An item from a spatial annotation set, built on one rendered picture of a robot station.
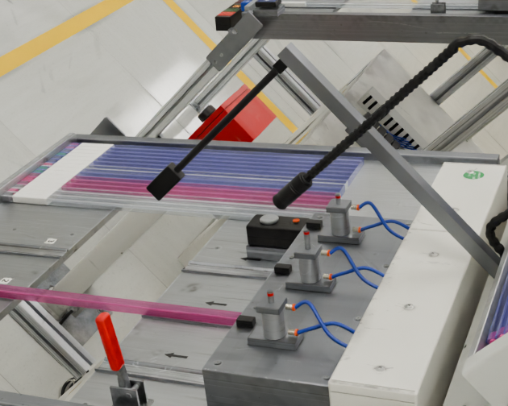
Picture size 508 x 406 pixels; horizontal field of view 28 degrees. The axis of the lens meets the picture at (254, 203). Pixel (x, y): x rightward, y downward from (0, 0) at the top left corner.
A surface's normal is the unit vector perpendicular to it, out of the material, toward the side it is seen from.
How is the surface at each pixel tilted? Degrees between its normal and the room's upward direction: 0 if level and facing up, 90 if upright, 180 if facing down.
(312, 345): 48
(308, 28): 90
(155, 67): 0
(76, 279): 90
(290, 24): 90
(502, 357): 90
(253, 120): 0
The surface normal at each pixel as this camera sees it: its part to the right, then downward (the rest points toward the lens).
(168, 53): 0.62, -0.55
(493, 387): -0.36, 0.43
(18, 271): -0.11, -0.90
